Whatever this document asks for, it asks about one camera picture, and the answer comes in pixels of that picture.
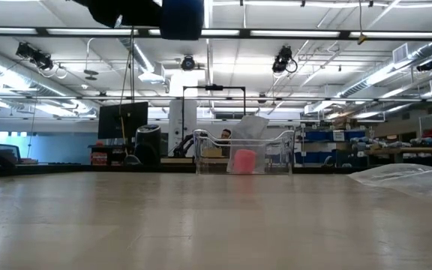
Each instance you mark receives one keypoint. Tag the blue storage bin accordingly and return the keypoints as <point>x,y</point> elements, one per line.
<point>315,135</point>
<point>313,157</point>
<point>356,135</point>

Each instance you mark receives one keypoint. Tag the red and white boxes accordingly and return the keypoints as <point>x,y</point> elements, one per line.
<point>99,159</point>

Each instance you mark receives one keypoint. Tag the wooden workbench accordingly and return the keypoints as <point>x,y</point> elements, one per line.
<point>426,150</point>

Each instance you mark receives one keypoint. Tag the black computer monitor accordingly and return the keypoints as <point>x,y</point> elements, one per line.
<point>122,120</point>

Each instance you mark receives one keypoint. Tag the black gantry frame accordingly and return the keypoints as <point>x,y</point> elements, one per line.
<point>214,87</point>

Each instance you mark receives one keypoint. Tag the person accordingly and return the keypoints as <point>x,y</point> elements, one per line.
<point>226,134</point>

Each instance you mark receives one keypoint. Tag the hanging yellow tag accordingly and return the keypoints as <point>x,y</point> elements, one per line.
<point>361,38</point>

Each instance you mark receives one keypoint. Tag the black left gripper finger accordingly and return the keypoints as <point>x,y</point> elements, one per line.
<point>141,11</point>

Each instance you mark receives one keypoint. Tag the blue elastic bandage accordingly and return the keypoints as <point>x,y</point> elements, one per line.
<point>182,18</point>

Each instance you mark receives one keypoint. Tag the clear plastic tray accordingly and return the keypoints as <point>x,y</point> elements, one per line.
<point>216,165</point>

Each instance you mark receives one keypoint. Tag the pink bandage roll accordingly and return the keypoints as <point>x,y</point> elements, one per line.
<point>244,162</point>

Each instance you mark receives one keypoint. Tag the black ceiling camera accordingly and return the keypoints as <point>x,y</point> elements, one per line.
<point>281,60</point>
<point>188,63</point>
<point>36,56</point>
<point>425,66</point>

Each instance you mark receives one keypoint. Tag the black background robot arm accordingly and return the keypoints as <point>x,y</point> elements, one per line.
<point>180,150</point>

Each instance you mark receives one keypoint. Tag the clear plastic zip bag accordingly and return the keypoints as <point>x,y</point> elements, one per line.
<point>418,180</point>
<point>251,127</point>

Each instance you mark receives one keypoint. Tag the overhead light bar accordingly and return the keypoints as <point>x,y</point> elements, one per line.
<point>244,33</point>

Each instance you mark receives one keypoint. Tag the black aluminium table frame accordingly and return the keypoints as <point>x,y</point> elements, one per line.
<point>32,170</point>

